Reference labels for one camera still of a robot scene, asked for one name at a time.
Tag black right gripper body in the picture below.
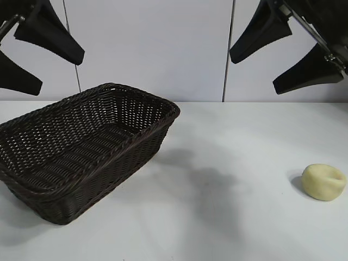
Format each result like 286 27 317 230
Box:
268 0 348 74

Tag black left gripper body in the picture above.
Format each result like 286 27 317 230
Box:
0 15 27 41

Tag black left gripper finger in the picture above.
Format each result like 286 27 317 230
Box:
13 0 86 66
0 50 44 96

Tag pale yellow egg yolk pastry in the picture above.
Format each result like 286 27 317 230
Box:
301 163 347 202

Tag dark brown wicker basket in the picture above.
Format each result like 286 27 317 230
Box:
0 83 181 226

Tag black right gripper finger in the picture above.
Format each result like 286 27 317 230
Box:
272 43 345 95
229 0 294 65

